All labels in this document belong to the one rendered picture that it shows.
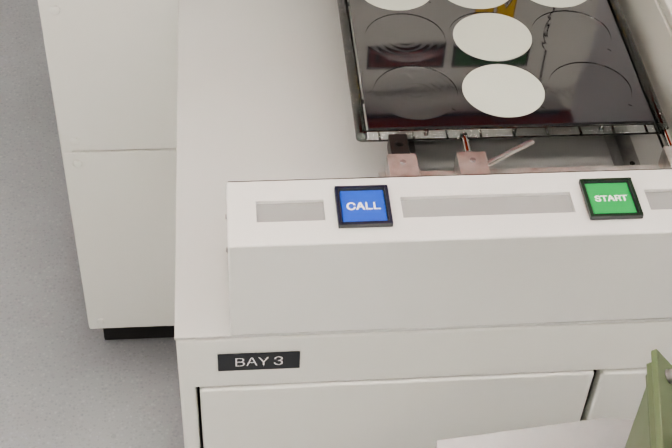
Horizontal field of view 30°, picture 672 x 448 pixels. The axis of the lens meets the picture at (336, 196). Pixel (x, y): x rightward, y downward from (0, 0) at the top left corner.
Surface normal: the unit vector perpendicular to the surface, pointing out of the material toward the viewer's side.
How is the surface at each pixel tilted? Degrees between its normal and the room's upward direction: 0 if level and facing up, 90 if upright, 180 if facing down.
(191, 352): 90
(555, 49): 0
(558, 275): 90
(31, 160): 0
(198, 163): 0
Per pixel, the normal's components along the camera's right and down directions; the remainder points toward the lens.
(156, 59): 0.08, 0.70
